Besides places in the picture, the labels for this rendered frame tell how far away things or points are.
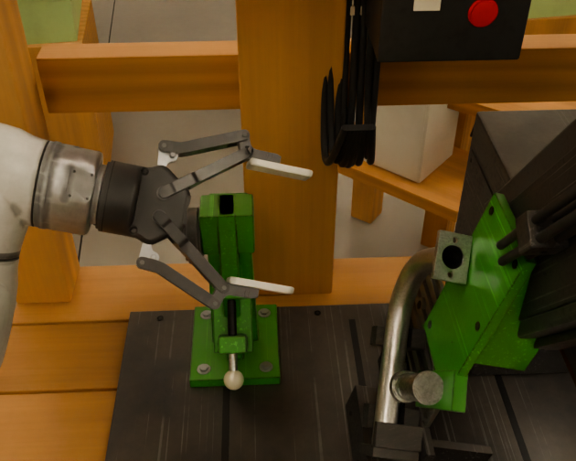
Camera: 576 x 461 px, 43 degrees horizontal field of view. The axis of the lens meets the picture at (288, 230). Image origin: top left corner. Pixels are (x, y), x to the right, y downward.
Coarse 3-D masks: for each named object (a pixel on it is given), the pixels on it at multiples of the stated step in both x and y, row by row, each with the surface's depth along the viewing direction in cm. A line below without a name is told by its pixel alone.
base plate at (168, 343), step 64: (192, 320) 115; (320, 320) 115; (384, 320) 115; (128, 384) 105; (320, 384) 105; (512, 384) 105; (128, 448) 97; (192, 448) 97; (256, 448) 97; (320, 448) 97; (512, 448) 97
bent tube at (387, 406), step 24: (456, 240) 82; (408, 264) 90; (432, 264) 81; (456, 264) 83; (408, 288) 92; (408, 312) 93; (384, 336) 94; (384, 360) 92; (384, 384) 91; (384, 408) 90
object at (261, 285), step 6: (228, 282) 78; (234, 282) 77; (240, 282) 77; (246, 282) 77; (252, 282) 77; (258, 282) 77; (264, 282) 77; (264, 288) 77; (270, 288) 77; (276, 288) 78; (282, 288) 78; (288, 288) 78; (288, 294) 79
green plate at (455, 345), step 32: (480, 224) 81; (512, 224) 74; (480, 256) 79; (448, 288) 86; (480, 288) 78; (512, 288) 72; (448, 320) 84; (480, 320) 77; (512, 320) 77; (448, 352) 83; (480, 352) 78; (512, 352) 80
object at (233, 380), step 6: (234, 354) 100; (234, 360) 100; (234, 366) 100; (228, 372) 100; (234, 372) 100; (240, 372) 100; (228, 378) 99; (234, 378) 99; (240, 378) 100; (228, 384) 99; (234, 384) 99; (240, 384) 100
